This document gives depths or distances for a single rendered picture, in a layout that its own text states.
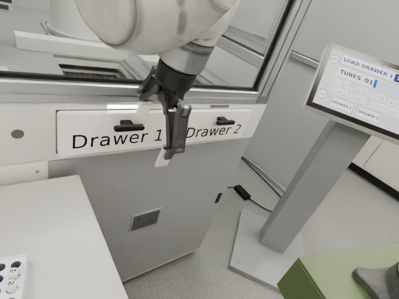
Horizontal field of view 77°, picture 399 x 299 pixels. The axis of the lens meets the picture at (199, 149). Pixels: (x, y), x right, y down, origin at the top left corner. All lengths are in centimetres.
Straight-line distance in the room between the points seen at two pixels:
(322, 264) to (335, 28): 176
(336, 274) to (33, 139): 66
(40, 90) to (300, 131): 188
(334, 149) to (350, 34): 95
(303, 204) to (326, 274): 97
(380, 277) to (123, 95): 64
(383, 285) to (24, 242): 65
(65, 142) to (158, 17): 45
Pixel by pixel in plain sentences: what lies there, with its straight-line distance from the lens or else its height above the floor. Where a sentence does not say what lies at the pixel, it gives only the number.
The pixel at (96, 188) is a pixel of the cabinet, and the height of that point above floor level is 68.
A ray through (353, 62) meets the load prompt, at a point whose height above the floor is 116.
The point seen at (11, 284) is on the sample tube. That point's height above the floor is 81.
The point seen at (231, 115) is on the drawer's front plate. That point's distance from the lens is 85.
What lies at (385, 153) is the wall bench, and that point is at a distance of 331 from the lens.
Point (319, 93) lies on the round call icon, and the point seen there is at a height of 101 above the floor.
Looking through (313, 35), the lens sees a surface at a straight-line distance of 218.
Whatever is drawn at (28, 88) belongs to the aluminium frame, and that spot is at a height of 98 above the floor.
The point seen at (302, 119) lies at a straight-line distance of 215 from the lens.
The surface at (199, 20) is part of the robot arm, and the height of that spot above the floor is 119.
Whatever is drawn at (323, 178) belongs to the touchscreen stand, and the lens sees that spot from 143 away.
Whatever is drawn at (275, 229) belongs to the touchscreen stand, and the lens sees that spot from 163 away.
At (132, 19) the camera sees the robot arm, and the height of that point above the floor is 118.
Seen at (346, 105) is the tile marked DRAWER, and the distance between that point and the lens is 121.
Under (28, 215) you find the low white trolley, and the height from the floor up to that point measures 76.
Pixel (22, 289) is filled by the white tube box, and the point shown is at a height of 80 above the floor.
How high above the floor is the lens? 122
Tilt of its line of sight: 31 degrees down
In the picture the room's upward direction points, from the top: 19 degrees clockwise
